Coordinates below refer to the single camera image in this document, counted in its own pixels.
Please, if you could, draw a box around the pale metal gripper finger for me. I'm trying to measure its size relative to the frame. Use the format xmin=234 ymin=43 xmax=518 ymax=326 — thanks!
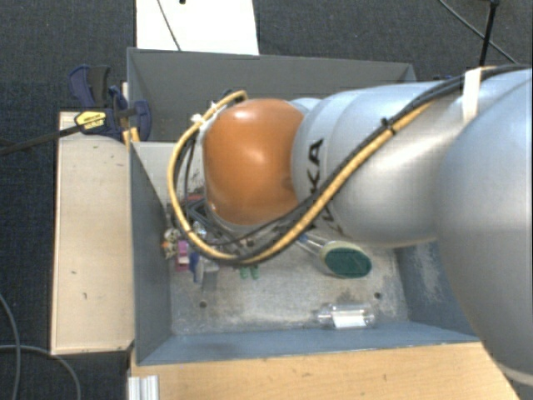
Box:
xmin=200 ymin=260 xmax=221 ymax=294

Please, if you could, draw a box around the pink small block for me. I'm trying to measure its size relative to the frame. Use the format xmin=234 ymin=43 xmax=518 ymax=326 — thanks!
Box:
xmin=174 ymin=239 xmax=191 ymax=273

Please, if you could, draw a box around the small multicoloured toy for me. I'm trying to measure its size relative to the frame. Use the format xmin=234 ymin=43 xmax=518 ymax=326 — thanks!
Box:
xmin=162 ymin=227 xmax=182 ymax=260

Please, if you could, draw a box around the grey metal bin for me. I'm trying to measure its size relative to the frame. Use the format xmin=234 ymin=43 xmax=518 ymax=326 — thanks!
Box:
xmin=126 ymin=47 xmax=485 ymax=367

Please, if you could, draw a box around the pale wood flat board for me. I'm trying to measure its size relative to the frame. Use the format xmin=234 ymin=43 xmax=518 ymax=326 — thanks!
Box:
xmin=49 ymin=112 xmax=137 ymax=356

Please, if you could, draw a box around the clear plastic bottle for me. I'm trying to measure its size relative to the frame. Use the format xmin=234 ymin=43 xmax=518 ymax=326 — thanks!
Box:
xmin=315 ymin=302 xmax=376 ymax=330

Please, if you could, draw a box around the green scrubber with clear handle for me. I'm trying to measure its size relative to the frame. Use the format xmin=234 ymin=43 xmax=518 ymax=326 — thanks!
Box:
xmin=296 ymin=233 xmax=373 ymax=280

